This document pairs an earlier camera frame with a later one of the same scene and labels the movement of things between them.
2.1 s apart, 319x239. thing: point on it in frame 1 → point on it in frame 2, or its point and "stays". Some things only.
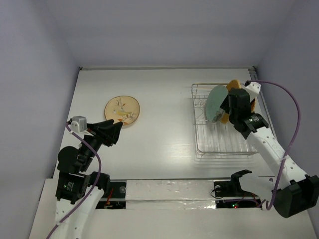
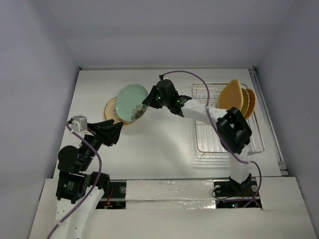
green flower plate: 214,100 → 128,101
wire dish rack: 216,138 stays
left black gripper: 112,133 stays
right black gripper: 234,107 → 156,94
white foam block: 170,194 stays
